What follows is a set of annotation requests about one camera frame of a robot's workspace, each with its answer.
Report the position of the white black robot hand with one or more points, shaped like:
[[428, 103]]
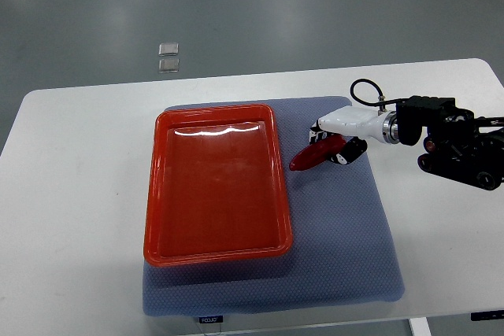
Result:
[[355, 125]]

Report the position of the upper metal floor plate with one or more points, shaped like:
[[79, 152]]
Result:
[[168, 49]]

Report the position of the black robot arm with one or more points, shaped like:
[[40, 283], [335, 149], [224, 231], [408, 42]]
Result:
[[458, 146]]

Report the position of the white table leg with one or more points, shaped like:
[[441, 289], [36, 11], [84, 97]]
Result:
[[419, 327]]

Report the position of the dark table edge label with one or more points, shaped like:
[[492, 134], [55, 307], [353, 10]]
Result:
[[485, 316]]

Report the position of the blue-grey mesh mat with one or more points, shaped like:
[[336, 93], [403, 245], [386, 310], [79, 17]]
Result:
[[342, 251]]

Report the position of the lower metal floor plate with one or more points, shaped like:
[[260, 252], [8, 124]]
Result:
[[169, 65]]

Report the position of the red plastic tray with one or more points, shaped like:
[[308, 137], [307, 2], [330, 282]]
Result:
[[217, 190]]

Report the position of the black table label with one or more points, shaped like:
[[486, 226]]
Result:
[[211, 319]]

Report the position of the metal floor plate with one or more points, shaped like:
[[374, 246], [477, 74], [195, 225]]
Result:
[[169, 65], [168, 49]]

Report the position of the red chili pepper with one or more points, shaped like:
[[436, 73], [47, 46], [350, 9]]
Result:
[[317, 153]]

